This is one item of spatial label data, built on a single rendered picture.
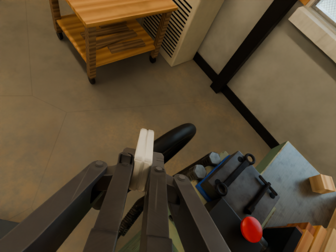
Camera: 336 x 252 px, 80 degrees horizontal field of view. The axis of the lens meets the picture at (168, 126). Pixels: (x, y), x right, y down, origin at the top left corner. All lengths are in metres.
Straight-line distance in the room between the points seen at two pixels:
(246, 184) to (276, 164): 0.22
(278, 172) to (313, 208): 0.10
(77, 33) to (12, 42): 0.48
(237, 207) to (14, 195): 1.19
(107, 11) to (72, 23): 0.52
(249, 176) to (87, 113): 1.26
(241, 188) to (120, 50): 1.40
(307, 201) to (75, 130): 1.24
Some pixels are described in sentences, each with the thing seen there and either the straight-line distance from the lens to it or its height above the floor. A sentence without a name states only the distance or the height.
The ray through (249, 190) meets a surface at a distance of 0.35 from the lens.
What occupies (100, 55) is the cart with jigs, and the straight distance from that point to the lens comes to 1.57.
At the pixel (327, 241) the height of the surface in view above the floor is 0.94.
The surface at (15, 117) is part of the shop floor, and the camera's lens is 1.53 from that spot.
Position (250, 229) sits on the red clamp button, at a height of 1.03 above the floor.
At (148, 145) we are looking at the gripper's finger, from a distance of 0.19.
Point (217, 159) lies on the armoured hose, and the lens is 0.37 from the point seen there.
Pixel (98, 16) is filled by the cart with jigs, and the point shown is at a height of 0.53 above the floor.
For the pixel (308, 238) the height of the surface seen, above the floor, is 0.98.
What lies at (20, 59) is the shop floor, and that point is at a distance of 1.81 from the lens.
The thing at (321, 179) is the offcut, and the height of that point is 0.93.
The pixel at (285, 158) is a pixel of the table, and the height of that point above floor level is 0.90.
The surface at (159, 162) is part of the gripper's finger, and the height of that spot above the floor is 1.10.
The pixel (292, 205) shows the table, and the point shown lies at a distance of 0.54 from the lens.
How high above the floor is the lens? 1.27
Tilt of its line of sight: 56 degrees down
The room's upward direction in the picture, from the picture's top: 33 degrees clockwise
